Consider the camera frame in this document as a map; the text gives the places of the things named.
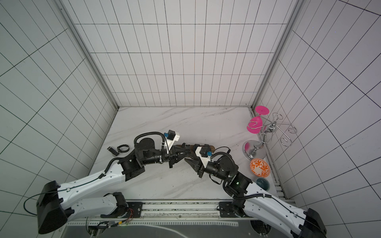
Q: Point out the pink plastic wine glass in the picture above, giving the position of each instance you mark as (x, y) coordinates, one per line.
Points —
(255, 124)

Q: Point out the silver wire glass rack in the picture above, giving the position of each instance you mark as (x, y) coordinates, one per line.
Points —
(256, 148)

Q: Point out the black rectangular smart watch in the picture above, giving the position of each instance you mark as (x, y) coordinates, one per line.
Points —
(113, 151)

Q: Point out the aluminium mounting rail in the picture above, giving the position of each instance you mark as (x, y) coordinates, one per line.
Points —
(178, 209)

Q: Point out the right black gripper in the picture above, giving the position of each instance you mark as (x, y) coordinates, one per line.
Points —
(201, 168)

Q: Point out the black slim round watch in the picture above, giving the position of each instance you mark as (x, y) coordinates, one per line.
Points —
(124, 148)

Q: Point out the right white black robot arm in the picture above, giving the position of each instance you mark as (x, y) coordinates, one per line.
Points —
(249, 199)

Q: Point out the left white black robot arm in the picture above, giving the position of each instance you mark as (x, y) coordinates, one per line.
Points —
(61, 203)

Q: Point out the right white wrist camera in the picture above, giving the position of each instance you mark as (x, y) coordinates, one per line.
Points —
(205, 156)

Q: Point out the brown wooden watch stand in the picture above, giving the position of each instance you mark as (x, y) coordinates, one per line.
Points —
(206, 147)

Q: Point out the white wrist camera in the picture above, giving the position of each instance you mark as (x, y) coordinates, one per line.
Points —
(170, 138)
(205, 156)

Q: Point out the orange patterned plate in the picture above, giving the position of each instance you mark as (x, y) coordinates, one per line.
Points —
(260, 168)

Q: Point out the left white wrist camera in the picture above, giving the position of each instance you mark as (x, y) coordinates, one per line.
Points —
(170, 138)

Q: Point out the grey blue cup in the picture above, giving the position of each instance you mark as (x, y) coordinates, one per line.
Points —
(263, 183)

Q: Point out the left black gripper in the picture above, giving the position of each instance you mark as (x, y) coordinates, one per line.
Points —
(172, 148)

